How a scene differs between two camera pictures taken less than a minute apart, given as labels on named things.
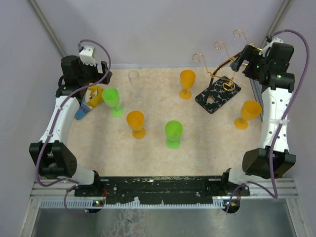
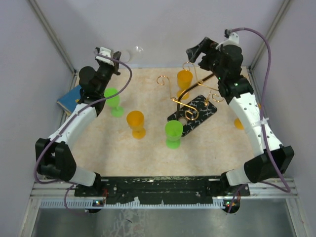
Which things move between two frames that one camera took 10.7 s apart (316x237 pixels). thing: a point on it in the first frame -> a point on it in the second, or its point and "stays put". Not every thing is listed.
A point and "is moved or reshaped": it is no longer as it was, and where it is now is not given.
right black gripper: [249, 53] -> [206, 46]
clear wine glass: [134, 76] -> [131, 54]
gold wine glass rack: [221, 89] is moved or reshaped
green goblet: [173, 130] stays put
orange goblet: [135, 120] stays put
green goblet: [110, 96] stays put
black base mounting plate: [112, 189] stays put
